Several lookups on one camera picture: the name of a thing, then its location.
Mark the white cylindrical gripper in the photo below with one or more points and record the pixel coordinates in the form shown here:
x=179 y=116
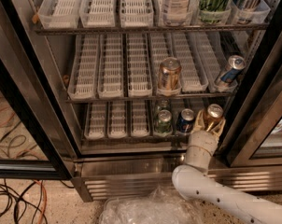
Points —
x=204 y=138

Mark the orange can bottom shelf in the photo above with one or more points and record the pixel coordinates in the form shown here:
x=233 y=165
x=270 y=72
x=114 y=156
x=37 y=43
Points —
x=212 y=116

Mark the orange can shelf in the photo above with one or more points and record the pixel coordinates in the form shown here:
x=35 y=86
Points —
x=212 y=116
x=169 y=72

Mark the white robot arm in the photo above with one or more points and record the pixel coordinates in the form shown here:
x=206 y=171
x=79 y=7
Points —
x=191 y=181

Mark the blue can bottom shelf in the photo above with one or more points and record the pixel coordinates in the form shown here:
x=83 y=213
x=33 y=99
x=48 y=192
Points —
x=185 y=121

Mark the green can front bottom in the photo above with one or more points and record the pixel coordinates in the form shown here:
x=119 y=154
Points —
x=163 y=122

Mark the right glass fridge door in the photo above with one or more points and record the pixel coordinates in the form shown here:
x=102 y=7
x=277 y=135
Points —
x=257 y=106

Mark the glass fridge door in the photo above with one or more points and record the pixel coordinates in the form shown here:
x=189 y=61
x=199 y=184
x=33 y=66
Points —
x=257 y=106
x=32 y=84

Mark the green can rear bottom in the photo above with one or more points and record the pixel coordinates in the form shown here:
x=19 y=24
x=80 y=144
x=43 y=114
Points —
x=162 y=104

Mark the orange can middle shelf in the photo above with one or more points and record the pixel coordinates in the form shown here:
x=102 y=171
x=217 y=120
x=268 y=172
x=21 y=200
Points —
x=169 y=72

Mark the blue silver can middle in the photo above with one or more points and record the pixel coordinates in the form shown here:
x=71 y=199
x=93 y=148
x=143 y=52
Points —
x=230 y=71

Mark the steel fridge base grille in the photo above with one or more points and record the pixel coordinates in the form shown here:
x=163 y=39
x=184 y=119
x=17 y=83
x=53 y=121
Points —
x=129 y=176

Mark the white bottle top shelf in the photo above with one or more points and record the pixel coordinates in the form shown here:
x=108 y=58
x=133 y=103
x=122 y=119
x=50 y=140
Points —
x=175 y=12

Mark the left glass fridge door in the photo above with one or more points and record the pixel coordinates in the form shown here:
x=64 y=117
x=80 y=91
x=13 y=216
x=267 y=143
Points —
x=32 y=84

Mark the tray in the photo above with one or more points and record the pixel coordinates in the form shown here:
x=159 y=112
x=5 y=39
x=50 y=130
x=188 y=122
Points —
x=97 y=13
x=95 y=127
x=161 y=48
x=138 y=68
x=212 y=58
x=140 y=126
x=136 y=13
x=117 y=118
x=83 y=77
x=192 y=78
x=57 y=14
x=110 y=80

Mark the clear plastic bag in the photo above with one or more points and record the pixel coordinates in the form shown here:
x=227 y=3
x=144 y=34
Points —
x=162 y=206

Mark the bottom wire shelf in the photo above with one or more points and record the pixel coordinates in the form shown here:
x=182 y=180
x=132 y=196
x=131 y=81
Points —
x=134 y=140

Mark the wire shelf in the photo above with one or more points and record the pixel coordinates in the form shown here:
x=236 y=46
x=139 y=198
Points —
x=134 y=140
x=148 y=30
x=154 y=97

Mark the top wire shelf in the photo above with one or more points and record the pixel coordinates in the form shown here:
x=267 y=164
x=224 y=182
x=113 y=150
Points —
x=148 y=30

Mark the middle wire shelf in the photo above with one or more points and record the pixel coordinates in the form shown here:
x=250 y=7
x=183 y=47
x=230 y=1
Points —
x=154 y=97

